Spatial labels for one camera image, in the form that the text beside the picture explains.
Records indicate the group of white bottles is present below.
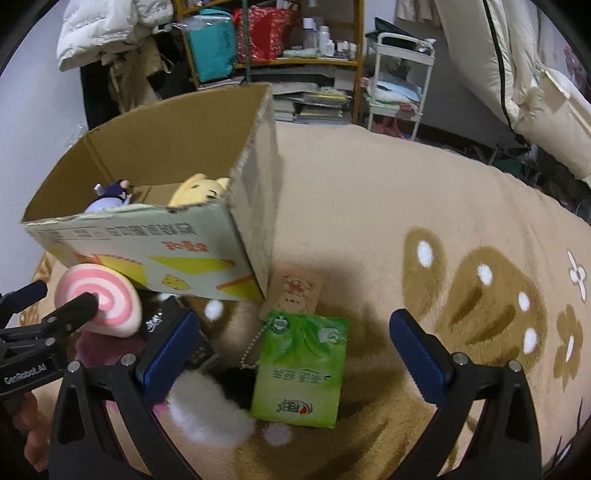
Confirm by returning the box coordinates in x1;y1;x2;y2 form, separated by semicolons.
302;17;358;58

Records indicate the white down jacket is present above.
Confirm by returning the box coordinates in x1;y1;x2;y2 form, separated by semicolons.
56;0;174;72

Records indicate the white trolley cart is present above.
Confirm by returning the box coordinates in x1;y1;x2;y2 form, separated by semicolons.
365;31;437;141

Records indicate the cardboard box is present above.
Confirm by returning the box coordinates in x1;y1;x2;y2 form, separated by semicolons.
20;83;283;302

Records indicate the beige coat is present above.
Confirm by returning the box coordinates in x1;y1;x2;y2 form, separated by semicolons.
108;46;171;112

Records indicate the purple plush doll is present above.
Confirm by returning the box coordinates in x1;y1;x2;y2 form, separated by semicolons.
84;180;134;214

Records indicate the beige printed blanket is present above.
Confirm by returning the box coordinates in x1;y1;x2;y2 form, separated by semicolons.
28;122;591;480

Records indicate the white fluffy plush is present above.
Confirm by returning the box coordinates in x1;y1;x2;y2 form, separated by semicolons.
168;371;257;448

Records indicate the wooden shelf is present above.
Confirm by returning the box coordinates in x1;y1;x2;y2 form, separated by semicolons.
173;0;365;125

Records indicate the green packet plush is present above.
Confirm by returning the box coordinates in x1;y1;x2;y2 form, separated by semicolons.
249;309;350;430

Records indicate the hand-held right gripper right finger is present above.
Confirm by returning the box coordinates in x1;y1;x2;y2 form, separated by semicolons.
389;309;543;480

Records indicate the brown card plush keychain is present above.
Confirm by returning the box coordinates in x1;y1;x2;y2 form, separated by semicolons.
240;265;326;370

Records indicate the green pole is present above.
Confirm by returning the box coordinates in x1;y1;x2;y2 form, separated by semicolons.
242;0;256;86

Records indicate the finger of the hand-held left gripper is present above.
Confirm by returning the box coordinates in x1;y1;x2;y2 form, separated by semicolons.
0;279;49;330
18;292;99;354

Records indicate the yellow plush toy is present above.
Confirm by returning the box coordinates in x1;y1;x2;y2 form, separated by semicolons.
167;173;230;208

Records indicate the teal bag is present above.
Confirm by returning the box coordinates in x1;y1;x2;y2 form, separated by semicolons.
185;16;238;83

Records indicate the white duvet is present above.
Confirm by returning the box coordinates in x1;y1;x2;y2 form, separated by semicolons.
436;0;591;181

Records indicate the pink swirl plush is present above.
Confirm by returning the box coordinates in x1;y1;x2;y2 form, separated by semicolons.
54;264;142;336

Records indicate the person's left hand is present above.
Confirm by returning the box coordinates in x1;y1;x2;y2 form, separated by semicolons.
14;392;51;472

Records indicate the stack of books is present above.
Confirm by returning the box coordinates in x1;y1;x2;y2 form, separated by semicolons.
272;83;354;125

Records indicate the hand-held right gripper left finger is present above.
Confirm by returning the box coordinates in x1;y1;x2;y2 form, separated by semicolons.
48;309;201;480

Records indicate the black garment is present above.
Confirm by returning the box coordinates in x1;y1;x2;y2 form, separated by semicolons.
81;60;195;130

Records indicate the red patterned bag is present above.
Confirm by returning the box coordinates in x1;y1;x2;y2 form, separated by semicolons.
232;7;294;63

